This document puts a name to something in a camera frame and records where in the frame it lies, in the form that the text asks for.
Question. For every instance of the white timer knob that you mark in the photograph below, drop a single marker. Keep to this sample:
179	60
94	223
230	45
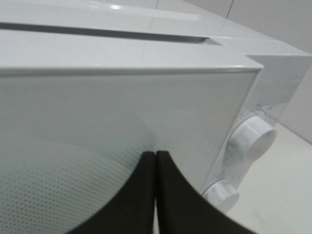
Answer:
222	195

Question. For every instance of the white microwave oven body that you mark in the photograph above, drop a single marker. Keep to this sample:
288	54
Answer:
284	66

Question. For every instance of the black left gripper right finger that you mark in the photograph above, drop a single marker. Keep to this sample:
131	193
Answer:
181	209

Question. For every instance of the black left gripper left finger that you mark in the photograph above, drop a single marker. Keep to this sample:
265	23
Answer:
131	210

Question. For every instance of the upper white power knob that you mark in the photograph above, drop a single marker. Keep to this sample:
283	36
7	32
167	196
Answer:
249	141

